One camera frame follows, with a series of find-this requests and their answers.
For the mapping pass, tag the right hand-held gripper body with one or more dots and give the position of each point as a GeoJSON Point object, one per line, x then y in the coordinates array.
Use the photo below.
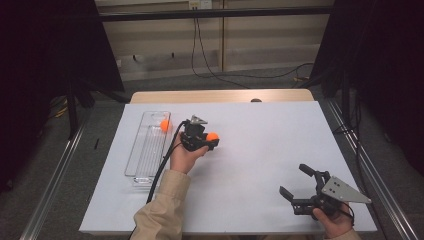
{"type": "Point", "coordinates": [328, 197]}

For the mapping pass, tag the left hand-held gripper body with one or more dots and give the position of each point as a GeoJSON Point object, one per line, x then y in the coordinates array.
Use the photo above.
{"type": "Point", "coordinates": [195, 140]}

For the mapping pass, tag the orange ball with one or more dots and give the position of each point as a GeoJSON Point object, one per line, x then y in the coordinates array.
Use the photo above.
{"type": "Point", "coordinates": [165, 125]}
{"type": "Point", "coordinates": [212, 136]}

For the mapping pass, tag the clear plastic tray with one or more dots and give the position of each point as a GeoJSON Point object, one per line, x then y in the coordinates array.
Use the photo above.
{"type": "Point", "coordinates": [146, 153]}

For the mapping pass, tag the person's left hand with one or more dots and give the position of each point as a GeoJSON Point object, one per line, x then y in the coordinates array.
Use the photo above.
{"type": "Point", "coordinates": [183, 160]}

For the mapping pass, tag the person's right hand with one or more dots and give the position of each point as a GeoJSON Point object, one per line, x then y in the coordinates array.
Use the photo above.
{"type": "Point", "coordinates": [336, 226]}

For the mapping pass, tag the white board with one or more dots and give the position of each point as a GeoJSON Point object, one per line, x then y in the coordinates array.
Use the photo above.
{"type": "Point", "coordinates": [260, 206]}

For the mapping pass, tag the wooden table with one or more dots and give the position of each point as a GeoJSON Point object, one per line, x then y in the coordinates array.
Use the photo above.
{"type": "Point", "coordinates": [200, 96]}

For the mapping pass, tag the black horizontal bar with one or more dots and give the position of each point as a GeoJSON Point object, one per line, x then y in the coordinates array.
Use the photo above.
{"type": "Point", "coordinates": [216, 14]}

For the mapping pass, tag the black curtain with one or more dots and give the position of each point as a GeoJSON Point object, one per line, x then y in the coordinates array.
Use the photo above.
{"type": "Point", "coordinates": [386, 66]}
{"type": "Point", "coordinates": [40, 66]}

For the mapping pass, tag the metal floor rail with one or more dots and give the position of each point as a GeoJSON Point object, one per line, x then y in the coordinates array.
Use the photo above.
{"type": "Point", "coordinates": [395, 208]}
{"type": "Point", "coordinates": [50, 193]}

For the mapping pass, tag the white wall socket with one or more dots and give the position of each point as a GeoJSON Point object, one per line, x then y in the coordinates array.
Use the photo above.
{"type": "Point", "coordinates": [200, 4]}

